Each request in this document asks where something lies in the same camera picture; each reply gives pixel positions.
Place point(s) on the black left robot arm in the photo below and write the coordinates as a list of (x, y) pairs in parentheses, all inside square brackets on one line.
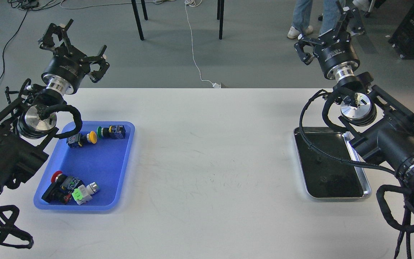
[(39, 114)]

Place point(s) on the green push button switch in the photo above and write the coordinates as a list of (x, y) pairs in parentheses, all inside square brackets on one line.
[(111, 132)]

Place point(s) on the silver metal tray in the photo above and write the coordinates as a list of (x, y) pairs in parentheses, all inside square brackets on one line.
[(326, 178)]

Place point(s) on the white green selector switch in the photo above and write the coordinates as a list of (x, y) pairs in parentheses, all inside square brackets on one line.
[(83, 194)]

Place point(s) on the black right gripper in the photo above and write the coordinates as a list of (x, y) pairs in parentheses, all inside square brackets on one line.
[(338, 55)]

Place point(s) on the red emergency stop switch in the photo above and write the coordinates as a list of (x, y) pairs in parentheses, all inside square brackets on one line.
[(61, 188)]

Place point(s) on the black chair leg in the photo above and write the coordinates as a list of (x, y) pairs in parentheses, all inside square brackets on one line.
[(137, 17), (220, 17)]

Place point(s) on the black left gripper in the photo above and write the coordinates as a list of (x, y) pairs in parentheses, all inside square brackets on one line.
[(65, 71)]

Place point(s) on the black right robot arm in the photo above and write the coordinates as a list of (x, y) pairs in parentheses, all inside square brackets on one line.
[(382, 127)]

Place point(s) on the blue plastic tray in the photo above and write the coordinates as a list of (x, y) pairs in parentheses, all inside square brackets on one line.
[(104, 163)]

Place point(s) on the black chair leg left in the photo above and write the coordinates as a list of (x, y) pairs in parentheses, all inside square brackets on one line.
[(137, 17)]

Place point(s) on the black chair leg right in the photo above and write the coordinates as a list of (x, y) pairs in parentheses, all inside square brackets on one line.
[(220, 17)]

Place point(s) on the yellow push button switch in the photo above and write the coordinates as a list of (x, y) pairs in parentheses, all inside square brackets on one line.
[(79, 140)]

